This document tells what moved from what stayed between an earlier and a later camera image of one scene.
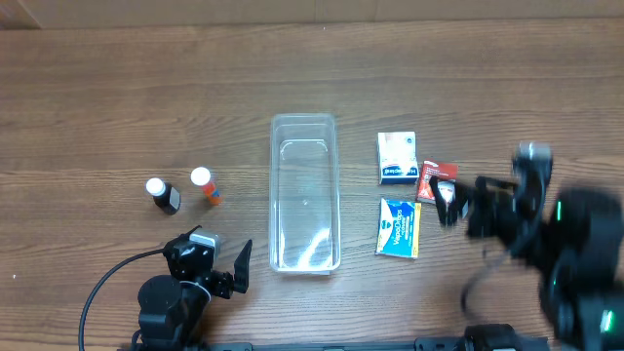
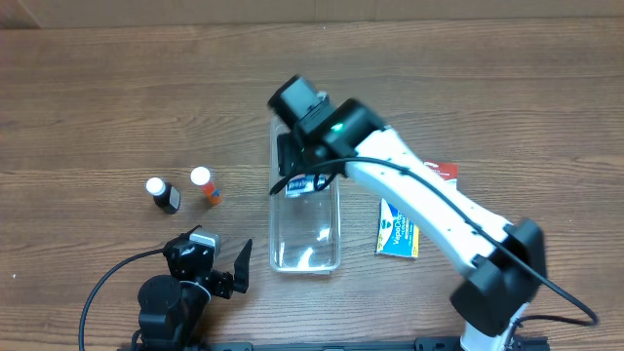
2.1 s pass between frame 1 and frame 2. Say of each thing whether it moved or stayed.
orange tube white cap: stayed
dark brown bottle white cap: stayed
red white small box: stayed
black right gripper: moved
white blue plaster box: moved
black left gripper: stayed
